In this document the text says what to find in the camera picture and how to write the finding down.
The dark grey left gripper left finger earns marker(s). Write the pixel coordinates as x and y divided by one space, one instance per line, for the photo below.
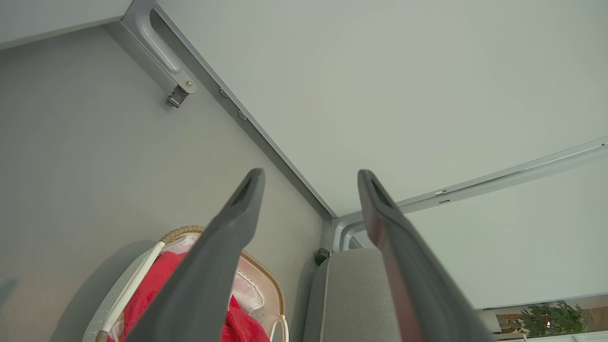
199 285

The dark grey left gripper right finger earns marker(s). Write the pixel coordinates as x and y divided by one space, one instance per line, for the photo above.
422 285

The red and white garment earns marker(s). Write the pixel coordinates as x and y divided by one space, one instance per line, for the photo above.
152 289

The grey fabric sofa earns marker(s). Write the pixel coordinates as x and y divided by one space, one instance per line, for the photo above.
351 299

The white woven laundry basket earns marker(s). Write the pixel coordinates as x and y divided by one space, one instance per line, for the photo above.
107 308

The small black round fitting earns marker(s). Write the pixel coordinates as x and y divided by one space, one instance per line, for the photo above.
322 256

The green potted plant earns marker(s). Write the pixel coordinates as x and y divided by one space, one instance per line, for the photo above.
553 319

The small metal latch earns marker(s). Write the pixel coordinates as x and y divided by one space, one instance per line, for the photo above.
177 97

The aluminium partition frame rail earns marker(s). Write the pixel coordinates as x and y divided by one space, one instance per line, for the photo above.
256 126
513 172

